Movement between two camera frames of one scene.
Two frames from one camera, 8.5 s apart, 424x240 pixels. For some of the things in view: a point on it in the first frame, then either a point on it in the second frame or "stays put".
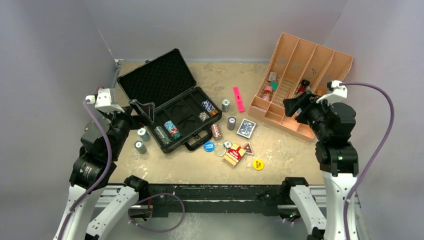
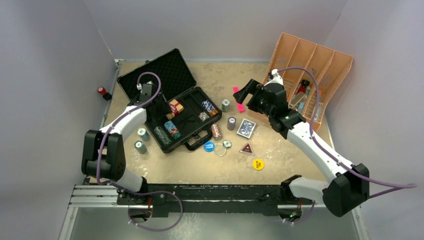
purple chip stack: (231, 123) stays put
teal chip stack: (143, 134) stays put
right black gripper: (305, 102) -> (254, 87)
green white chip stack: (225, 105) stays put
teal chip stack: (140, 146) stays put
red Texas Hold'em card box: (233, 154) -> (175, 107)
